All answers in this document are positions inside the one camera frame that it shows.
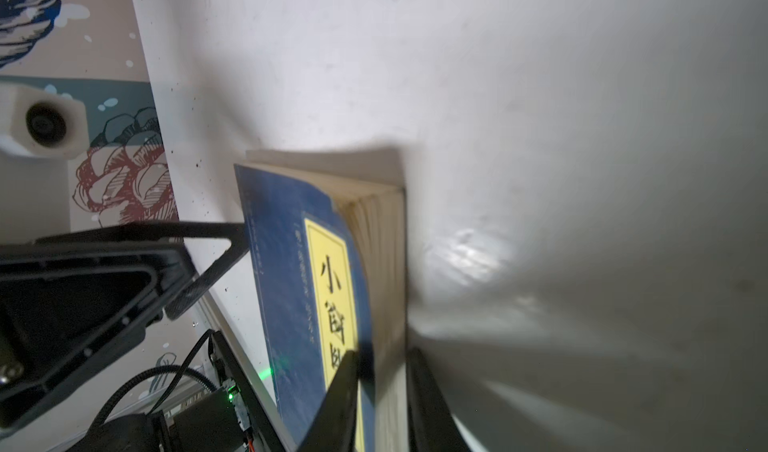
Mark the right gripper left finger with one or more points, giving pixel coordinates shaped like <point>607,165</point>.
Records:
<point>334,426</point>

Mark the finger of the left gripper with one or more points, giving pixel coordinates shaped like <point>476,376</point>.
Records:
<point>68,311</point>
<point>148,231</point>

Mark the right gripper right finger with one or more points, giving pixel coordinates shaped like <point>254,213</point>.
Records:
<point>430,422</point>

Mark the blue book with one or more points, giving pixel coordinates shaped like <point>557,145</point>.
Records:
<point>329,261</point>

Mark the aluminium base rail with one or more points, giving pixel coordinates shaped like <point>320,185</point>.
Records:
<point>254,407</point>

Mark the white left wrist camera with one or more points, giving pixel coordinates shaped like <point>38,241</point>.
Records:
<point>39,124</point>

